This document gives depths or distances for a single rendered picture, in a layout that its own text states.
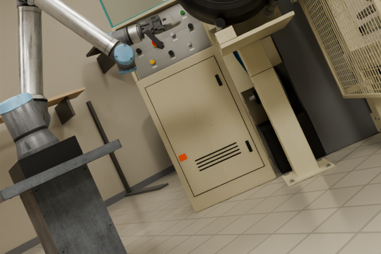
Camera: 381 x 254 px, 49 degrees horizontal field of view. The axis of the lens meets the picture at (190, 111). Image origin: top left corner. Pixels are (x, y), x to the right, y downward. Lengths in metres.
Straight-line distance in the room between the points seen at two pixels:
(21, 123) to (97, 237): 0.58
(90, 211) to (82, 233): 0.09
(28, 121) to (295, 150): 1.37
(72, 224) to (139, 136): 3.74
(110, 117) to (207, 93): 2.95
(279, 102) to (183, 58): 0.69
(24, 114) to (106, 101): 3.57
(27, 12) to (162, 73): 0.88
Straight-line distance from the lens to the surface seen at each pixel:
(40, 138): 1.87
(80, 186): 1.83
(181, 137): 2.58
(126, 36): 2.09
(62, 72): 5.35
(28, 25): 2.16
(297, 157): 2.36
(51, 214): 1.80
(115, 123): 5.38
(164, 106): 2.58
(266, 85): 2.32
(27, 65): 2.12
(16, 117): 1.89
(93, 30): 1.98
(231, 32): 1.97
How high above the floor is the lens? 0.55
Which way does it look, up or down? 1 degrees up
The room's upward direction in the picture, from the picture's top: 25 degrees counter-clockwise
